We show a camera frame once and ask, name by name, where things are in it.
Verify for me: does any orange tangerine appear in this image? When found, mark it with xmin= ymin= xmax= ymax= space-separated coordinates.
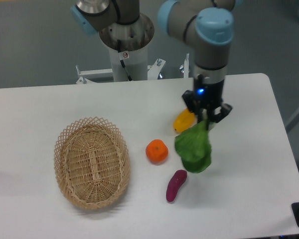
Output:
xmin=145 ymin=139 xmax=169 ymax=164

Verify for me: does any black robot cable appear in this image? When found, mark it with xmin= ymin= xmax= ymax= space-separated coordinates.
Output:
xmin=116 ymin=39 xmax=133 ymax=82

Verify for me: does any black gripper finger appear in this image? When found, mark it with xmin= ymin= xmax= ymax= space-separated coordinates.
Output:
xmin=207 ymin=103 xmax=232 ymax=130
xmin=182 ymin=90 xmax=203 ymax=122

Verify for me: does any green bok choy vegetable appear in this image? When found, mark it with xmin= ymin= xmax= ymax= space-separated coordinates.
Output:
xmin=174 ymin=120 xmax=212 ymax=173

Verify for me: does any woven wicker basket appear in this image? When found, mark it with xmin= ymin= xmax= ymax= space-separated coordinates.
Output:
xmin=54 ymin=117 xmax=130 ymax=210

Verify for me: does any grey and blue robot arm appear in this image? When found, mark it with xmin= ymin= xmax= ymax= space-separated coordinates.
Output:
xmin=71 ymin=0 xmax=240 ymax=127

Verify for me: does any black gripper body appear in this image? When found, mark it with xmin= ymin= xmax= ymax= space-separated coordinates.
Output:
xmin=193 ymin=74 xmax=224 ymax=114

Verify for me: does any yellow papaya fruit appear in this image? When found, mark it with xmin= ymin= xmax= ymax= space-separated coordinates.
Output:
xmin=173 ymin=109 xmax=196 ymax=133

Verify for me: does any purple sweet potato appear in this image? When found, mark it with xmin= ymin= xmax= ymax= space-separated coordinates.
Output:
xmin=165 ymin=170 xmax=187 ymax=203

